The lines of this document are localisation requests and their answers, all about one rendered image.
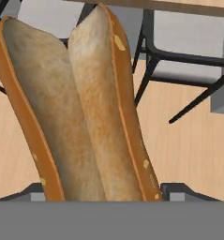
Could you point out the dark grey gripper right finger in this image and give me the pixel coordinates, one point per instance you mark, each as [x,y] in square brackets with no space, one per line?
[179,193]

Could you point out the light wooden table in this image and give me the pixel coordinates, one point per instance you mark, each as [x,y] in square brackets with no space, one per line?
[179,6]

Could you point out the split hot dog bun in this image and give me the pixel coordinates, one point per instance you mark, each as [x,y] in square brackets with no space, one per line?
[85,118]

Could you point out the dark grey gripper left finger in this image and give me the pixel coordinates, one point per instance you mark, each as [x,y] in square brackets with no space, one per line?
[32,194]

